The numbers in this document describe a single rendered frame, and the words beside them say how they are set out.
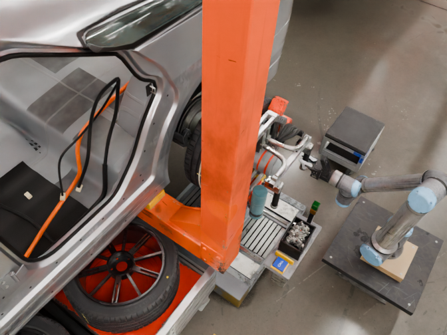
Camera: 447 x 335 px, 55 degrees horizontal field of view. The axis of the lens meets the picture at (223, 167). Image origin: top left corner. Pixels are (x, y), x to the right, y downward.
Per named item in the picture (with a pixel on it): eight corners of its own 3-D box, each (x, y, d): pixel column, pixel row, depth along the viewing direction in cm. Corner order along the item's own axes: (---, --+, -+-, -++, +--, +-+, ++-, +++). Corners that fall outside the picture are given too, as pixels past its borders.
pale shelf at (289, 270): (297, 215, 274) (298, 213, 271) (321, 229, 268) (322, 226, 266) (263, 265, 251) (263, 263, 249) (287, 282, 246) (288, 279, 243)
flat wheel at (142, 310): (102, 218, 283) (95, 199, 264) (195, 248, 273) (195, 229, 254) (47, 312, 244) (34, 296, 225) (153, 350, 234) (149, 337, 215)
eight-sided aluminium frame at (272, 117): (269, 154, 284) (282, 93, 241) (278, 159, 282) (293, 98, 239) (223, 210, 255) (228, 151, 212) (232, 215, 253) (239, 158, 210)
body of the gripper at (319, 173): (308, 175, 252) (326, 185, 248) (311, 166, 245) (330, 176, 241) (314, 167, 256) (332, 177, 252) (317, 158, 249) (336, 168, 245)
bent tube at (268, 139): (280, 124, 246) (283, 111, 237) (309, 139, 240) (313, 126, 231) (264, 142, 237) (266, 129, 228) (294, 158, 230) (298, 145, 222)
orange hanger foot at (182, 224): (149, 194, 266) (144, 160, 239) (217, 238, 250) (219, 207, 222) (131, 213, 258) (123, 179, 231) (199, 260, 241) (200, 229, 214)
